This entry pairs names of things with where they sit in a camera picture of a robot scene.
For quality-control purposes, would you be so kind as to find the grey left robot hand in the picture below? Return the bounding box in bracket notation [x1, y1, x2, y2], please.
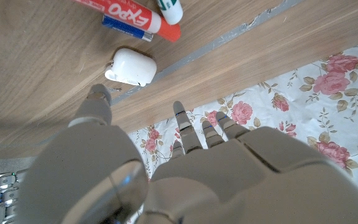
[17, 83, 358, 224]

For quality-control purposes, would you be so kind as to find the white AirPods case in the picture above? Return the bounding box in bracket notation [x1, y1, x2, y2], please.
[104, 47, 158, 87]

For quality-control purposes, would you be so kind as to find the floral backdrop cloth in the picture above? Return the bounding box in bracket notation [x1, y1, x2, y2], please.
[127, 39, 358, 215]

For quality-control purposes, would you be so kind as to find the green dry-erase marker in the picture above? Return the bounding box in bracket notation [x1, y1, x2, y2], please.
[155, 0, 185, 26]

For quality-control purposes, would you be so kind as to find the blue marker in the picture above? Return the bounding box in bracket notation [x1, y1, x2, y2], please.
[101, 14, 154, 43]

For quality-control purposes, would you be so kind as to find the red Expo marker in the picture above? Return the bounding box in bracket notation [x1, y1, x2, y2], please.
[71, 0, 182, 43]

